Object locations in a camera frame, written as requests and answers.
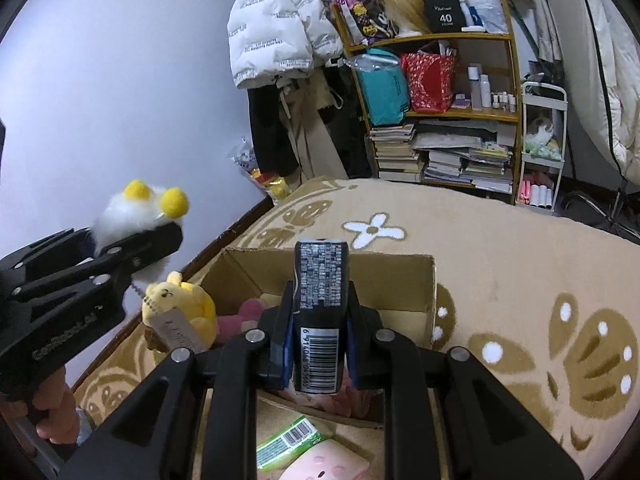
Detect plastic bag of snacks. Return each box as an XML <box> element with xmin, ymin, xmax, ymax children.
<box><xmin>231</xmin><ymin>135</ymin><xmax>262</xmax><ymax>176</ymax></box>

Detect brown cardboard box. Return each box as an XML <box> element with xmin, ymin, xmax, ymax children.
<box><xmin>197</xmin><ymin>247</ymin><xmax>440</xmax><ymax>428</ymax></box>

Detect wooden shelf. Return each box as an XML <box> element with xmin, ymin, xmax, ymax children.
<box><xmin>332</xmin><ymin>0</ymin><xmax>521</xmax><ymax>206</ymax></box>

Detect white puffer jacket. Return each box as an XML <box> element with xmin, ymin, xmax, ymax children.
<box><xmin>227</xmin><ymin>0</ymin><xmax>346</xmax><ymax>90</ymax></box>

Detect row of pink white bottles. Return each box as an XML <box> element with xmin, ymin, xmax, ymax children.
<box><xmin>519</xmin><ymin>180</ymin><xmax>555</xmax><ymax>209</ymax></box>

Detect person's left hand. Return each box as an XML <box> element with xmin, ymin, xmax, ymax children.
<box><xmin>27</xmin><ymin>367</ymin><xmax>82</xmax><ymax>445</ymax></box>

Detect black barcode box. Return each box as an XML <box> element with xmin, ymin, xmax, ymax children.
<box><xmin>292</xmin><ymin>238</ymin><xmax>349</xmax><ymax>395</ymax></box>

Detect teal bag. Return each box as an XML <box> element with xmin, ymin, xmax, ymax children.
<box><xmin>357</xmin><ymin>49</ymin><xmax>411</xmax><ymax>127</ymax></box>

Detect pink plush toy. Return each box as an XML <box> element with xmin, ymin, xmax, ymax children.
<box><xmin>216</xmin><ymin>297</ymin><xmax>273</xmax><ymax>346</ymax></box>

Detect beige coat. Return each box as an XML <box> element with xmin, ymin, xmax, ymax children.
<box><xmin>277</xmin><ymin>70</ymin><xmax>346</xmax><ymax>186</ymax></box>

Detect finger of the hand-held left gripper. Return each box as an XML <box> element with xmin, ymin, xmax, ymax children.
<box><xmin>0</xmin><ymin>228</ymin><xmax>97</xmax><ymax>286</ymax></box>
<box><xmin>12</xmin><ymin>220</ymin><xmax>184</xmax><ymax>311</ymax></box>

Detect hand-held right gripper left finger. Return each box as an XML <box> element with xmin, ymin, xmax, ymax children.
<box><xmin>60</xmin><ymin>280</ymin><xmax>297</xmax><ymax>480</ymax></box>

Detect clear plastic bag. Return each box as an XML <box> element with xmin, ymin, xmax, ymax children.
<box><xmin>345</xmin><ymin>52</ymin><xmax>401</xmax><ymax>72</ymax></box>

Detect calico cat plush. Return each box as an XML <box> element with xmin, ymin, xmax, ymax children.
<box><xmin>527</xmin><ymin>116</ymin><xmax>556</xmax><ymax>143</ymax></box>

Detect black box white print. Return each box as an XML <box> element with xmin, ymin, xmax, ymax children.
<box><xmin>422</xmin><ymin>0</ymin><xmax>466</xmax><ymax>32</ymax></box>

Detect red patterned bag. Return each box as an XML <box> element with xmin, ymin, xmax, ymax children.
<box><xmin>399</xmin><ymin>45</ymin><xmax>457</xmax><ymax>114</ymax></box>

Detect stack of books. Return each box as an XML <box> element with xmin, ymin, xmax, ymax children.
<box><xmin>369</xmin><ymin>120</ymin><xmax>516</xmax><ymax>195</ymax></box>

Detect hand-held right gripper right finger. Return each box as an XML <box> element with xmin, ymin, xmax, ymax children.
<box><xmin>344</xmin><ymin>284</ymin><xmax>585</xmax><ymax>480</ymax></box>

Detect white fluffy plush yellow ears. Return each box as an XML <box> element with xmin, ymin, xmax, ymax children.
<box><xmin>92</xmin><ymin>179</ymin><xmax>191</xmax><ymax>281</ymax></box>

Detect black printed bag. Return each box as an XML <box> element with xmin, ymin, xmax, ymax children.
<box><xmin>332</xmin><ymin>0</ymin><xmax>396</xmax><ymax>46</ymax></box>

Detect black hanging garment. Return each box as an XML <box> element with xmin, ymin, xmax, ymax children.
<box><xmin>247</xmin><ymin>85</ymin><xmax>301</xmax><ymax>176</ymax></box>

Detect pink pig soft toy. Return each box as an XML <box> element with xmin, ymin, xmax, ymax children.
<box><xmin>277</xmin><ymin>439</ymin><xmax>376</xmax><ymax>480</ymax></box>

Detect blond wig head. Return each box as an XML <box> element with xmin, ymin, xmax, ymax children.
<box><xmin>377</xmin><ymin>0</ymin><xmax>433</xmax><ymax>37</ymax></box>

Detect blue grey cloth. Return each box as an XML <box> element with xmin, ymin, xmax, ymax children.
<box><xmin>75</xmin><ymin>405</ymin><xmax>99</xmax><ymax>433</ymax></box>

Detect row of cosmetic bottles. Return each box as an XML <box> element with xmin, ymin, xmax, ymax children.
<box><xmin>467</xmin><ymin>62</ymin><xmax>518</xmax><ymax>111</ymax></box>

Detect beige curtain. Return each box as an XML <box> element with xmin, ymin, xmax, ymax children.
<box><xmin>300</xmin><ymin>0</ymin><xmax>586</xmax><ymax>81</ymax></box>

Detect white storage cart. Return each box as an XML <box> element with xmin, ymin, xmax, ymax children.
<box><xmin>515</xmin><ymin>80</ymin><xmax>568</xmax><ymax>211</ymax></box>

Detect yellow plush bear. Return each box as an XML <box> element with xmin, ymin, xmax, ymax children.
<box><xmin>141</xmin><ymin>271</ymin><xmax>218</xmax><ymax>353</ymax></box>

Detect green tissue pack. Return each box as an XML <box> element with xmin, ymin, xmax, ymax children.
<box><xmin>256</xmin><ymin>415</ymin><xmax>323</xmax><ymax>472</ymax></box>

